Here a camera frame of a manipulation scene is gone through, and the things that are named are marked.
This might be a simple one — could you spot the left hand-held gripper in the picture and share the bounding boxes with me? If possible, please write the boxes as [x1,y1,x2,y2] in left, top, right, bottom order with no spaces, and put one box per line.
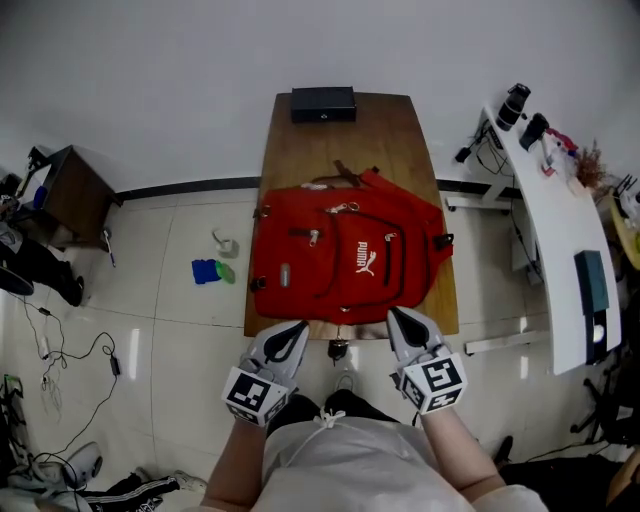
[221,319,311,429]

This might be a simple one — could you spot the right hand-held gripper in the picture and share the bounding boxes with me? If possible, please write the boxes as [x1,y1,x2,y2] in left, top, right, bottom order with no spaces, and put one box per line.
[386,306,469,416]

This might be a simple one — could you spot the red backpack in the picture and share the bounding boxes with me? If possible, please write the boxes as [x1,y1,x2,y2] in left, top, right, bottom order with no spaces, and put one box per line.
[251,167,455,326]

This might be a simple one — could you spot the person's right forearm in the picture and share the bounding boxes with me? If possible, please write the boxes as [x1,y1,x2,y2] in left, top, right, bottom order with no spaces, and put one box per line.
[418,405,507,506]

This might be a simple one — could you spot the person's left forearm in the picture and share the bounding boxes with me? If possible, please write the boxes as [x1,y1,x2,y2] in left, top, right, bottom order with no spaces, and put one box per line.
[199,417,270,512]

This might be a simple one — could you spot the small black pouch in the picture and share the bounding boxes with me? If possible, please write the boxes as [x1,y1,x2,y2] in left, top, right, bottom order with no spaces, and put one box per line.
[327,324,350,362]

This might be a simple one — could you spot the person's black trousers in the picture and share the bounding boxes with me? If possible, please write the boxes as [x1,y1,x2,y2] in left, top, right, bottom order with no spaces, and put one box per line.
[267,388,401,437]

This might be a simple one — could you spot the blue cloth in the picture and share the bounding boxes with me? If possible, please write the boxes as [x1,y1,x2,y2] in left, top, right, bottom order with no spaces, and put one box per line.
[191,258,221,286]

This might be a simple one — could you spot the person's white shirt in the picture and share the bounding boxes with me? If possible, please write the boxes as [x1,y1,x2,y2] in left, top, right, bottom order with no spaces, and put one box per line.
[249,413,551,512]

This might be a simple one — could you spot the curved white desk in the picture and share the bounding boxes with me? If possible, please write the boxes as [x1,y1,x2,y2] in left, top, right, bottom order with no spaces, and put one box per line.
[444,104,624,376]

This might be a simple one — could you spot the dark teal box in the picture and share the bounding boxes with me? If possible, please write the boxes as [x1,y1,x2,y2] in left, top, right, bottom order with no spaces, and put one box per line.
[573,249,611,316]

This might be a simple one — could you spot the open black box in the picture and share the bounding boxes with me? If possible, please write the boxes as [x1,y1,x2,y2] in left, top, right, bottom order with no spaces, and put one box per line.
[582,308,624,366]

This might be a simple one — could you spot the brown wooden table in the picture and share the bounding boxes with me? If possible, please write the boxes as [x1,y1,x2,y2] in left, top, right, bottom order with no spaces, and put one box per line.
[243,91,460,341]

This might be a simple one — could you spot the black office chair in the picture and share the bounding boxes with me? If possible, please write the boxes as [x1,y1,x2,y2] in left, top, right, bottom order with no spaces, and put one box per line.
[569,344,640,449]

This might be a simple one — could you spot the round yellow table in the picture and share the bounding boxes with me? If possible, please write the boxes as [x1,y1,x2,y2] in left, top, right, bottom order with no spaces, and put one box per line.
[607,192,640,271]

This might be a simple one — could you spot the black travel mug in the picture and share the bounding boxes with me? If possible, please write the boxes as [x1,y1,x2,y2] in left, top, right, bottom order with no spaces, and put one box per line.
[518,112,550,152]

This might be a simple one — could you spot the grey round device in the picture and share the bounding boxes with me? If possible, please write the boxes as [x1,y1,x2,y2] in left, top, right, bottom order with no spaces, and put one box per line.
[60,441,105,490]

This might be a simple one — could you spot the black rectangular box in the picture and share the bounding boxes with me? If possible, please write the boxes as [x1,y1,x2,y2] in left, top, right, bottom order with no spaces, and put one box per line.
[290,86,358,124]

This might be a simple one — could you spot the dried brown plant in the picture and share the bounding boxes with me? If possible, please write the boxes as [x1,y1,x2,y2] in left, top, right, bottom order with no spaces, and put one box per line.
[574,138,608,190]

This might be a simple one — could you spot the dark grey tumbler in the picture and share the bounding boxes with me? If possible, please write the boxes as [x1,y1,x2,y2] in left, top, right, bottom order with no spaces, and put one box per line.
[495,83,532,133]

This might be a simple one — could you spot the brown side cabinet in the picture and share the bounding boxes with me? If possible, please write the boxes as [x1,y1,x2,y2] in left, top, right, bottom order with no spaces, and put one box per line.
[27,144,124,251]

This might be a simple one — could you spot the black power adapter with cable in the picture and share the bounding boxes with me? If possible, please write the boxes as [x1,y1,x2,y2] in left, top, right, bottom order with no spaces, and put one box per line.
[19,294,123,466]

